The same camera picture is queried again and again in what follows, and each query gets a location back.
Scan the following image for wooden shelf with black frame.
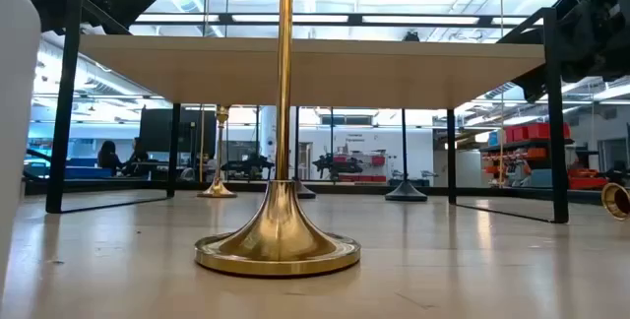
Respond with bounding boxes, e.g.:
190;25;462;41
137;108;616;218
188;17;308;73
45;0;571;225

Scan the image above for tall gold candlestick holder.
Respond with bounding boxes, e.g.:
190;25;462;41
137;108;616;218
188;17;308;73
194;0;362;279

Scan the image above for red storage bin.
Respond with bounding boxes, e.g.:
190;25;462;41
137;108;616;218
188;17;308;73
527;122;572;141
505;126;529;143

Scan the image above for short gold candlestick holder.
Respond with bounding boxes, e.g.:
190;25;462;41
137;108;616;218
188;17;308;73
196;105;238;199

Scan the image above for large black monitor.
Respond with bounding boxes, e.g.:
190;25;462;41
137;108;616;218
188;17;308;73
139;106;218;155

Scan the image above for black storage rack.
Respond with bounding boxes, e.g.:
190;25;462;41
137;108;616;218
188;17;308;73
479;121;576;190

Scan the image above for black overhead beam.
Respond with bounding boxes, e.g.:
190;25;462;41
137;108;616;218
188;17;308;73
132;12;545;28

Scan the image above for red crate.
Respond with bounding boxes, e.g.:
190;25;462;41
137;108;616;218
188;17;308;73
568;175;610;191

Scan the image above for medium gold candlestick holder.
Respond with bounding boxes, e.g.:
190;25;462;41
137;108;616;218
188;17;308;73
600;182;630;222

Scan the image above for white plastic housing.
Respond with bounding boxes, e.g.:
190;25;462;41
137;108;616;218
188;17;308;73
0;0;43;305

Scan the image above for black table border rail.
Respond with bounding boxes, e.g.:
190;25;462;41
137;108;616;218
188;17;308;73
24;179;605;207

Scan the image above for person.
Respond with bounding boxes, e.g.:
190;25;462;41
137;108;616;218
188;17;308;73
125;136;152;178
96;140;124;178

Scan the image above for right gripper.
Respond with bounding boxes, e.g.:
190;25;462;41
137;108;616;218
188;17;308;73
511;0;630;104

